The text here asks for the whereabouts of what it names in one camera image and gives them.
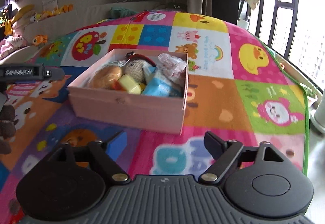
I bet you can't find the pink white checked cloth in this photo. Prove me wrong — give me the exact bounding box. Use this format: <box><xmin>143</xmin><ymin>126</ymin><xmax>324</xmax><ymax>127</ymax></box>
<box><xmin>158</xmin><ymin>53</ymin><xmax>187</xmax><ymax>88</ymax></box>

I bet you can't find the yellow block toy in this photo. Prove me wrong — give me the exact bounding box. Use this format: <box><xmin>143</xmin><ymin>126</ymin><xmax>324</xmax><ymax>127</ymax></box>
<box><xmin>116</xmin><ymin>74</ymin><xmax>142</xmax><ymax>95</ymax></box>

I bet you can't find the blue white pouch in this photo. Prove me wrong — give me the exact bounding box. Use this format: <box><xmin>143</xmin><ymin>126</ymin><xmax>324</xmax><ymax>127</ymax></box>
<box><xmin>142</xmin><ymin>66</ymin><xmax>183</xmax><ymax>97</ymax></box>

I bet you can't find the colourful patchwork play mat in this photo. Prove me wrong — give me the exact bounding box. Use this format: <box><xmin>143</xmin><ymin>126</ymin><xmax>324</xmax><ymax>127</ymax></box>
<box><xmin>1</xmin><ymin>11</ymin><xmax>309</xmax><ymax>223</ymax></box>

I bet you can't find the brown bread plush toy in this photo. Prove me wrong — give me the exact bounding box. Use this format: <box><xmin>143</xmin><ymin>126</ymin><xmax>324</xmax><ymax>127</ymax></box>
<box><xmin>87</xmin><ymin>65</ymin><xmax>123</xmax><ymax>89</ymax></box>

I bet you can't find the orange fish plush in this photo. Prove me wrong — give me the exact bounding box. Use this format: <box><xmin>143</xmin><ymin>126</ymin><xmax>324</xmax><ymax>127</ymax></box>
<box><xmin>32</xmin><ymin>35</ymin><xmax>48</xmax><ymax>46</ymax></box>

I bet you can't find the crocheted grey doll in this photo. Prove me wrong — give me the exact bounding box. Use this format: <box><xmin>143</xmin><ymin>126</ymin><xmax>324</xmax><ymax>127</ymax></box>
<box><xmin>124</xmin><ymin>54</ymin><xmax>156</xmax><ymax>83</ymax></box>

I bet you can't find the pink cardboard box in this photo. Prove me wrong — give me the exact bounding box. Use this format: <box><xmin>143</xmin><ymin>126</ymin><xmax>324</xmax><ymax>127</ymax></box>
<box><xmin>67</xmin><ymin>49</ymin><xmax>188</xmax><ymax>135</ymax></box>

